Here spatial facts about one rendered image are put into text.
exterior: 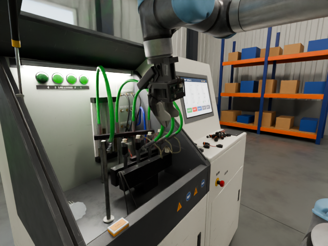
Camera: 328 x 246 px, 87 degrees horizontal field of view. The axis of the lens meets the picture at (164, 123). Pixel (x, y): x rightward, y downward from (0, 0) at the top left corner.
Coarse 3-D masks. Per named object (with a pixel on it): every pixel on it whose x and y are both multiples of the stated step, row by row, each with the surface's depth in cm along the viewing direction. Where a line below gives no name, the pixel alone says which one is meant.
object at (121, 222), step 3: (117, 222) 49; (120, 222) 49; (123, 222) 49; (126, 222) 49; (114, 225) 48; (117, 225) 48; (120, 225) 48; (126, 225) 49; (111, 228) 47; (114, 228) 47; (117, 228) 47; (123, 228) 48; (108, 231) 47; (120, 231) 47; (111, 234) 46; (114, 234) 46
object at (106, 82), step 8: (96, 72) 74; (104, 72) 59; (96, 80) 78; (104, 80) 57; (96, 88) 81; (96, 96) 83; (96, 104) 85; (112, 104) 54; (112, 112) 53; (112, 120) 53; (112, 128) 54; (112, 136) 56
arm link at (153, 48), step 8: (152, 40) 42; (160, 40) 42; (168, 40) 43; (144, 48) 45; (152, 48) 43; (160, 48) 43; (168, 48) 44; (152, 56) 44; (160, 56) 44; (168, 56) 45
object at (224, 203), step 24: (144, 72) 111; (192, 72) 130; (216, 120) 152; (240, 144) 132; (216, 168) 98; (240, 168) 141; (216, 192) 103; (240, 192) 152; (216, 216) 108; (216, 240) 114
